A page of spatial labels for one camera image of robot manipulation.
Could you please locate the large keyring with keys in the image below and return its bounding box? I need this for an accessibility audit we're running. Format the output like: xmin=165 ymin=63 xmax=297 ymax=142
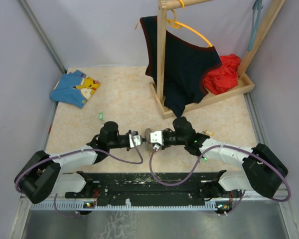
xmin=144 ymin=128 xmax=153 ymax=156

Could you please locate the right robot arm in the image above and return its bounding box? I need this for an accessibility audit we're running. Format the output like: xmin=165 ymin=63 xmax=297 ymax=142
xmin=154 ymin=117 xmax=288 ymax=199

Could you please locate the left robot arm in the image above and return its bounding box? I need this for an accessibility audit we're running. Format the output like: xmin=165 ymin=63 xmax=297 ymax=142
xmin=14 ymin=121 xmax=145 ymax=204

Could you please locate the green tag key left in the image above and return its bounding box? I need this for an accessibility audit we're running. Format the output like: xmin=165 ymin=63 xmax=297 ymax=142
xmin=98 ymin=113 xmax=105 ymax=124

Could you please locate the yellow tag key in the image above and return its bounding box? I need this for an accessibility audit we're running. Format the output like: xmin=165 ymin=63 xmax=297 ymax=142
xmin=201 ymin=130 xmax=214 ymax=136

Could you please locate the blue pikachu shirt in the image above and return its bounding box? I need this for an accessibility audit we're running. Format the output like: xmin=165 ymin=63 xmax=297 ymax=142
xmin=49 ymin=70 xmax=101 ymax=109

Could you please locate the dark navy tank top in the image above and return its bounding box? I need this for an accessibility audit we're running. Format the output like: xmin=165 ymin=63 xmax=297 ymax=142
xmin=139 ymin=16 xmax=223 ymax=118

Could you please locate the red crumpled cloth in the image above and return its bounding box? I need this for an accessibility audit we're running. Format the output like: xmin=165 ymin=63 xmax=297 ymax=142
xmin=203 ymin=54 xmax=241 ymax=95

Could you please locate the wooden clothes rack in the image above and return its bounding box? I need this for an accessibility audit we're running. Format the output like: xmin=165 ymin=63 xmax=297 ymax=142
xmin=150 ymin=0 xmax=285 ymax=119

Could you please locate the yellow clothes hanger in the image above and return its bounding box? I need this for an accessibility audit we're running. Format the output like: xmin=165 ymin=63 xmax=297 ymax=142
xmin=135 ymin=0 xmax=214 ymax=48

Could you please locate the blue clothes hanger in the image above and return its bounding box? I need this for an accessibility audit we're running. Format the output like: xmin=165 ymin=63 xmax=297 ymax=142
xmin=248 ymin=0 xmax=263 ymax=52

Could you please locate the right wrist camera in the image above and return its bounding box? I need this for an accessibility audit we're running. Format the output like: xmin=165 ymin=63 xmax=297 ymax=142
xmin=149 ymin=130 xmax=164 ymax=151

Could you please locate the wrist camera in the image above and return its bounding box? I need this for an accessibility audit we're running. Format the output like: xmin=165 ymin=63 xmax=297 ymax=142
xmin=149 ymin=130 xmax=164 ymax=151
xmin=128 ymin=130 xmax=143 ymax=148

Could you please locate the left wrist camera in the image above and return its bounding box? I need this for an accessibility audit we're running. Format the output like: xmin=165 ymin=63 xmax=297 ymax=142
xmin=128 ymin=130 xmax=143 ymax=148

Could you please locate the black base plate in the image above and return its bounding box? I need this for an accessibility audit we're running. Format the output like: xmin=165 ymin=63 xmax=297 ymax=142
xmin=65 ymin=170 xmax=230 ymax=207

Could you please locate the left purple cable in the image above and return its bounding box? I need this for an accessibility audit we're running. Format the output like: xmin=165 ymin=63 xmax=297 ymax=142
xmin=14 ymin=133 xmax=144 ymax=218

